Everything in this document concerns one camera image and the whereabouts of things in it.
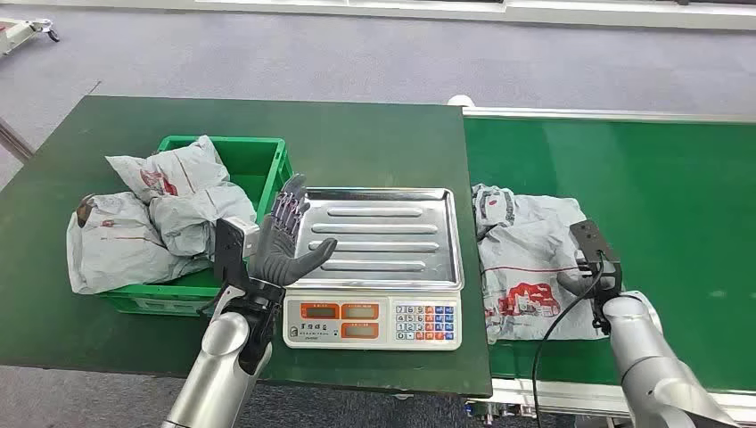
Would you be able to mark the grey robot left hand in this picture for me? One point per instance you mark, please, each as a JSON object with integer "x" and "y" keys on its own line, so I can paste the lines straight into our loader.
{"x": 277, "y": 257}

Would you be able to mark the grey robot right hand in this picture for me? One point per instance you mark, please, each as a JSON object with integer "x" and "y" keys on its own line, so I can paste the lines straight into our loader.
{"x": 576, "y": 285}

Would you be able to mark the grey package with red print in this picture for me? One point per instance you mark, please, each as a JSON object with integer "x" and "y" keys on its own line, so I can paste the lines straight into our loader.
{"x": 525, "y": 248}

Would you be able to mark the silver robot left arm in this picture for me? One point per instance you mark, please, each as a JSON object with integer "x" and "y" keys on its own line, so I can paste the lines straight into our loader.
{"x": 221, "y": 366}

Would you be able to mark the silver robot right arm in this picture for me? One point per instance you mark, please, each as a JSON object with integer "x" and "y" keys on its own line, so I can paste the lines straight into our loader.
{"x": 647, "y": 360}

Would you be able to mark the small crumpled grey package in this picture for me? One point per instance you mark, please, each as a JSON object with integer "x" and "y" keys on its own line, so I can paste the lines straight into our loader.
{"x": 195, "y": 218}

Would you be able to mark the green plastic basket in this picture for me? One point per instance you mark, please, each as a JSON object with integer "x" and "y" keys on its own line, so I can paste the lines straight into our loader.
{"x": 257, "y": 162}

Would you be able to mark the white electronic weighing scale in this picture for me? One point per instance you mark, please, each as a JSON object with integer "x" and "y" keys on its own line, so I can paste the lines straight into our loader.
{"x": 378, "y": 236}

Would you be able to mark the grey package with red stripes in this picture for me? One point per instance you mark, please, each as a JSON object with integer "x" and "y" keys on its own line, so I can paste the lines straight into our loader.
{"x": 177, "y": 171}

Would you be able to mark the large crumpled grey package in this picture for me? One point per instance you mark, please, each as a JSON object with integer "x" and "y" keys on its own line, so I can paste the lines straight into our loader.
{"x": 118, "y": 248}

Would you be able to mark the green conveyor belt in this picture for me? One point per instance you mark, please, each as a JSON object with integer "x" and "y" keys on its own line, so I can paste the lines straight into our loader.
{"x": 649, "y": 207}

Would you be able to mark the metal bar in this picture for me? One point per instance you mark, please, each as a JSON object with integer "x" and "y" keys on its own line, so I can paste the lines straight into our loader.
{"x": 13, "y": 142}

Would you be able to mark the white trolley leg with caster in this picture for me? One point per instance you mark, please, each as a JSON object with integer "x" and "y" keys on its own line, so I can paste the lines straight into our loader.
{"x": 18, "y": 32}

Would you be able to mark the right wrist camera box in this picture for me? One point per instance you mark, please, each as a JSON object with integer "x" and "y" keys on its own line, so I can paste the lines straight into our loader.
{"x": 593, "y": 245}

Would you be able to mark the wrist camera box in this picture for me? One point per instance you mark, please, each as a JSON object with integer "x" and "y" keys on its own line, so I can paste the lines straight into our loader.
{"x": 593, "y": 245}
{"x": 230, "y": 248}

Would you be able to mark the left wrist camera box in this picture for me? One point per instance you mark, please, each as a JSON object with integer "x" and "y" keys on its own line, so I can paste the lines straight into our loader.
{"x": 230, "y": 248}

